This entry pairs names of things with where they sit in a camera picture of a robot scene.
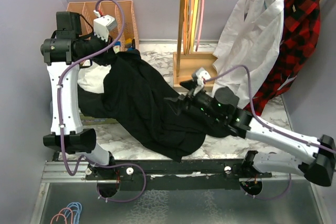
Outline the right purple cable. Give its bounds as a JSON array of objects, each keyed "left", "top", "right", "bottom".
[{"left": 203, "top": 64, "right": 336, "bottom": 200}]

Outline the pink hanger on floor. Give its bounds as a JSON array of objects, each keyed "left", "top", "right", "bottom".
[{"left": 50, "top": 207, "right": 76, "bottom": 224}]

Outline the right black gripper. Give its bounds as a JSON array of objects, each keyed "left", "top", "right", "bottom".
[{"left": 165, "top": 79, "right": 224, "bottom": 122}]

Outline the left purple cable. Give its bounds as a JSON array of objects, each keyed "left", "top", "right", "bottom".
[{"left": 59, "top": 0, "right": 147, "bottom": 204}]

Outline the wooden clothes rack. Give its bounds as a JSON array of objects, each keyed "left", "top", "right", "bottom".
[{"left": 173, "top": 0, "right": 216, "bottom": 92}]

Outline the pink hanger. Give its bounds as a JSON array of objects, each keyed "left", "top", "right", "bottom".
[
  {"left": 50, "top": 207, "right": 76, "bottom": 224},
  {"left": 195, "top": 0, "right": 205, "bottom": 51}
]

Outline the white shirt in basket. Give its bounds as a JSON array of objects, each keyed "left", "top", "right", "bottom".
[{"left": 78, "top": 62, "right": 111, "bottom": 94}]

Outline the pink mesh file organizer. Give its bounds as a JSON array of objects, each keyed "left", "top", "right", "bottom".
[{"left": 66, "top": 0, "right": 140, "bottom": 51}]

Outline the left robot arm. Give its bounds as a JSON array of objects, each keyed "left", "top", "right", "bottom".
[{"left": 40, "top": 12, "right": 117, "bottom": 179}]

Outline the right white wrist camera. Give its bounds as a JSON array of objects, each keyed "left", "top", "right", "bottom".
[{"left": 192, "top": 67, "right": 211, "bottom": 86}]

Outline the blue hanger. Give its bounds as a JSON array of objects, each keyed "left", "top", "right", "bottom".
[{"left": 67, "top": 202, "right": 82, "bottom": 224}]

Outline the orange hanger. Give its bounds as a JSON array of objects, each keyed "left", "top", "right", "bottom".
[{"left": 183, "top": 0, "right": 188, "bottom": 54}]

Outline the red black plaid shirt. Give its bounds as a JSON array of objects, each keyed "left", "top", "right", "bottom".
[{"left": 244, "top": 0, "right": 321, "bottom": 116}]

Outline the yellow hanger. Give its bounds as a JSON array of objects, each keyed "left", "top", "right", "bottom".
[{"left": 190, "top": 0, "right": 199, "bottom": 52}]

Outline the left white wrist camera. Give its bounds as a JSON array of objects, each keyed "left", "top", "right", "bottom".
[{"left": 93, "top": 15, "right": 118, "bottom": 42}]

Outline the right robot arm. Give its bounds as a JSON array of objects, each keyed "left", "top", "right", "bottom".
[{"left": 165, "top": 80, "right": 335, "bottom": 187}]

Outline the white hanging shirt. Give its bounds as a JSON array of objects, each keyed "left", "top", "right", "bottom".
[{"left": 213, "top": 0, "right": 284, "bottom": 108}]

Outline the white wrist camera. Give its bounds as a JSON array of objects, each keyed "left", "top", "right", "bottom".
[
  {"left": 93, "top": 15, "right": 118, "bottom": 42},
  {"left": 192, "top": 67, "right": 211, "bottom": 86}
]

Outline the purple cable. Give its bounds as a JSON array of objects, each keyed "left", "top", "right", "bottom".
[
  {"left": 59, "top": 0, "right": 147, "bottom": 204},
  {"left": 203, "top": 64, "right": 336, "bottom": 200}
]

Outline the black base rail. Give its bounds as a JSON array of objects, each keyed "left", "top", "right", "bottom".
[{"left": 86, "top": 159, "right": 271, "bottom": 191}]

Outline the green laundry basket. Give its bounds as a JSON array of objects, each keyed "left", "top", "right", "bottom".
[{"left": 80, "top": 113, "right": 118, "bottom": 125}]

